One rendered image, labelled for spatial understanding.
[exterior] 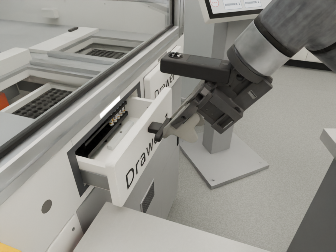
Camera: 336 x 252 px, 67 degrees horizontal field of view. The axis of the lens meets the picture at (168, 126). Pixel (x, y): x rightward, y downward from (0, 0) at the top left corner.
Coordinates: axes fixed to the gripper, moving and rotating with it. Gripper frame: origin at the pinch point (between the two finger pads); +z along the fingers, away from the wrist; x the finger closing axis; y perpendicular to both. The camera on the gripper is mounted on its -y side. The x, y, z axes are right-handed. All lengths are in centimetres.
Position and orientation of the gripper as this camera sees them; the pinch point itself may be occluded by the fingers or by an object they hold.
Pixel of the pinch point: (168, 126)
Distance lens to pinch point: 50.4
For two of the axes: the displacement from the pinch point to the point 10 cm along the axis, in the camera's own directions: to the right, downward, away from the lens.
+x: 3.3, -5.4, 7.7
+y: 7.7, 6.2, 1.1
